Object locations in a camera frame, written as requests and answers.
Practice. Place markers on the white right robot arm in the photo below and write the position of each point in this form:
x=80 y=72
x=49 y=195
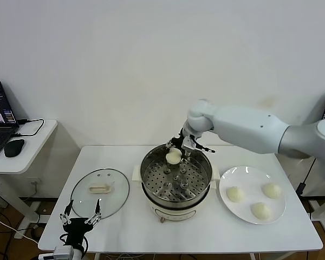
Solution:
x=246 y=127

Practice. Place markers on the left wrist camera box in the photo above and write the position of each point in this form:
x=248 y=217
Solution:
x=62 y=252

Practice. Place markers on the white steamed baozi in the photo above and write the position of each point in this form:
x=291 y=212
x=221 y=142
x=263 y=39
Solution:
x=235 y=194
x=271 y=191
x=173 y=157
x=260 y=210

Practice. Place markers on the cream electric cooker base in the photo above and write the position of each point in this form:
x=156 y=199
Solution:
x=176 y=212

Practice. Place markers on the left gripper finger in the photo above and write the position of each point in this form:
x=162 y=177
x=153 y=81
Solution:
x=66 y=216
x=96 y=216

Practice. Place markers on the round glass pot lid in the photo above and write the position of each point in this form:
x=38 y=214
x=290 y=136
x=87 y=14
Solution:
x=97 y=205

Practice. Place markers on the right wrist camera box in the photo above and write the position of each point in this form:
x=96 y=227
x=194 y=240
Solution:
x=189 y=143

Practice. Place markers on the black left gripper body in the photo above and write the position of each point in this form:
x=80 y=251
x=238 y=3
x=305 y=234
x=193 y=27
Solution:
x=75 y=228

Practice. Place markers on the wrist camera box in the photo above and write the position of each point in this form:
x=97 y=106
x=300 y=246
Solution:
x=189 y=143
x=62 y=252

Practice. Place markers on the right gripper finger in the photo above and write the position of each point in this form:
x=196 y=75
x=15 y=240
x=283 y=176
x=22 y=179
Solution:
x=170 y=147
x=184 y=155

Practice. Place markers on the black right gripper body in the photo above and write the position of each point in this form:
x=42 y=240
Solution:
x=180 y=140

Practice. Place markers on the black computer mouse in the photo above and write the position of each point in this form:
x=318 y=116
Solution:
x=14 y=147

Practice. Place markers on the white wall outlet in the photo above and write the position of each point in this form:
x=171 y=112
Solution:
x=35 y=181

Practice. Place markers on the stainless steel steamer basket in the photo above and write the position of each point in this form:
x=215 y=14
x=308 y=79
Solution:
x=189 y=187

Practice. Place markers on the round white plate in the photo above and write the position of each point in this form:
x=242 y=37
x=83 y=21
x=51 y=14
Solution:
x=253 y=184

